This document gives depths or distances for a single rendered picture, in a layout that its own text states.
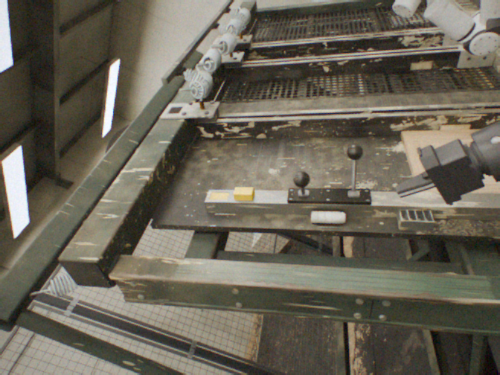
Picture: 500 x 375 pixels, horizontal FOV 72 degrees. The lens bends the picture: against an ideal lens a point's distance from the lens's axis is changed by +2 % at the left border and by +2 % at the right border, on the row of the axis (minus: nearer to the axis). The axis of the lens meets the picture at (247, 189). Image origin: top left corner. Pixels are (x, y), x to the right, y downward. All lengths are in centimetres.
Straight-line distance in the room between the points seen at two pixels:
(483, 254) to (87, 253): 86
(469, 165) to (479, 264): 32
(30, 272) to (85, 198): 36
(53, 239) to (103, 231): 59
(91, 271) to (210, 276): 26
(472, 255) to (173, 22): 633
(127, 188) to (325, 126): 64
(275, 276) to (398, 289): 23
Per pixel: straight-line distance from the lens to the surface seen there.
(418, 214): 90
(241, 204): 89
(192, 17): 665
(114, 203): 92
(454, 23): 130
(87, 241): 85
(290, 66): 159
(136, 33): 716
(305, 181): 76
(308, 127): 115
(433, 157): 63
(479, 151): 65
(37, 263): 138
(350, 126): 115
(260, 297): 74
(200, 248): 90
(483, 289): 76
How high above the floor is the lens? 175
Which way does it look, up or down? 8 degrees down
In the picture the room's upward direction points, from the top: 67 degrees counter-clockwise
